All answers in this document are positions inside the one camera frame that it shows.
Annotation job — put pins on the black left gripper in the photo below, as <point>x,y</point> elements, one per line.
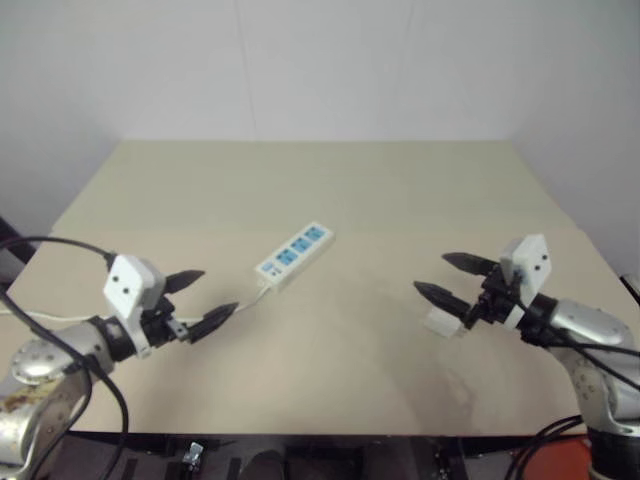
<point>159,327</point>

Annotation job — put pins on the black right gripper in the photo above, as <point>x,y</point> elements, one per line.
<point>492,297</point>

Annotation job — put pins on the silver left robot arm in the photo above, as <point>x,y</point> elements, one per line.
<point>35,370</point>

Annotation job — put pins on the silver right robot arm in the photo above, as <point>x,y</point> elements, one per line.
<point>595,350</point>

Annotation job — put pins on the white plug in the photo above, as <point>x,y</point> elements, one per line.
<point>442,325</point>

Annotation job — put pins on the white blue power strip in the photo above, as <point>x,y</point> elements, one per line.
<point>295,255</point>

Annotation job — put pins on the small metal clamp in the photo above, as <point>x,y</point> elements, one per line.
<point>193,452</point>

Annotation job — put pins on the orange red object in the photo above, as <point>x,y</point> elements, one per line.
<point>570,457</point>

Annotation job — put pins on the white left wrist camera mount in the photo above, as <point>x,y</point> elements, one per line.
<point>131,285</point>

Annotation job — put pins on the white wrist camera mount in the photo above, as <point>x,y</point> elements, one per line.
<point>131,285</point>
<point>530,260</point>

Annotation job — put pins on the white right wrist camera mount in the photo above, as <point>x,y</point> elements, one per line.
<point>530,260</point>

